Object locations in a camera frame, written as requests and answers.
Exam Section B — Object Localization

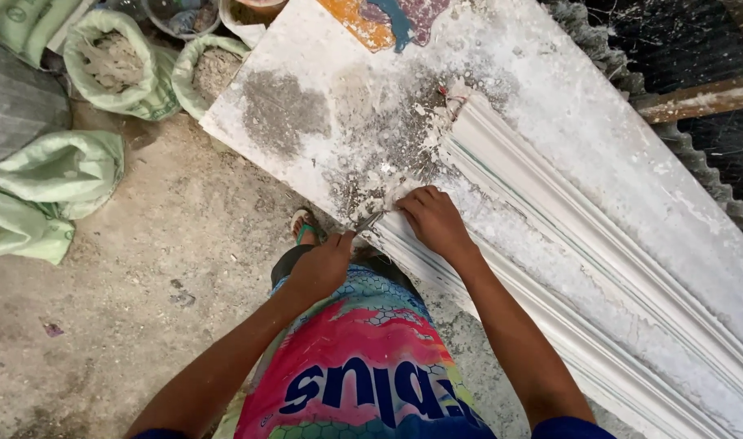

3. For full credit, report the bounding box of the person's right hand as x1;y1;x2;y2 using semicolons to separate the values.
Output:
396;186;479;264

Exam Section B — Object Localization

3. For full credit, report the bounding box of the person's left hand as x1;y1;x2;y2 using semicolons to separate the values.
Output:
288;230;358;301

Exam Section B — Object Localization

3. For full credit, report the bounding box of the metal scraper blade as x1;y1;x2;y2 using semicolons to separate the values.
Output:
354;210;386;234

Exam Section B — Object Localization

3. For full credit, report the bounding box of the white plaster cornice moulding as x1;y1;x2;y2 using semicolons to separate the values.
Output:
367;206;741;439
437;90;743;400

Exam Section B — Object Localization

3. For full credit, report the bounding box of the heap of plaster crumbs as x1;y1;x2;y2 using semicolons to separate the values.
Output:
341;79;470;223

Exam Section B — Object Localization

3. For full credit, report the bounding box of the colourful printed shirt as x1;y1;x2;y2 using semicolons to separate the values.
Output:
134;265;617;439

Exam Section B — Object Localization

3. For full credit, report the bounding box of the green sack of grey powder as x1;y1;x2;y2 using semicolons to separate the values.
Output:
171;33;252;121

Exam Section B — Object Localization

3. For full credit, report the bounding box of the white plastic bucket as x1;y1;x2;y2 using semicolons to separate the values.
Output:
218;0;288;50

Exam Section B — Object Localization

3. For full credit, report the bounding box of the clear plastic bucket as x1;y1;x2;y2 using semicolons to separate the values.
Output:
142;0;224;41

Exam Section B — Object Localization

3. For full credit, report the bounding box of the green sack of plaster chunks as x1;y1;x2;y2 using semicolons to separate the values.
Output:
63;9;182;122

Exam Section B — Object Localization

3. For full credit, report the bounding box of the plaster-stained wooden beam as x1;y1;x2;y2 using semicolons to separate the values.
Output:
632;73;743;126

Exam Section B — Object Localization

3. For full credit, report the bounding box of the dark corrugated sheet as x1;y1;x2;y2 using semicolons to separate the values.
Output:
542;0;743;248

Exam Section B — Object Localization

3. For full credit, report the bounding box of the crumpled empty green sack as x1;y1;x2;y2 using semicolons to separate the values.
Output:
0;129;126;267

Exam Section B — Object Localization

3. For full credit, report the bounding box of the grey woven sack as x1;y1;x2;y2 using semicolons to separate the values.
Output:
0;30;74;167

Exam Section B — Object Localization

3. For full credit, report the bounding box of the full green printed sack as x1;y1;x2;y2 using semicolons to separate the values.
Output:
0;0;85;69

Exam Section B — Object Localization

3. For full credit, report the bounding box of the green strap flip-flop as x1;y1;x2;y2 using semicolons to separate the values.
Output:
290;209;328;246

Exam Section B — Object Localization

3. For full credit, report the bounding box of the red string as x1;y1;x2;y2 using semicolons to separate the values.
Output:
439;85;470;121

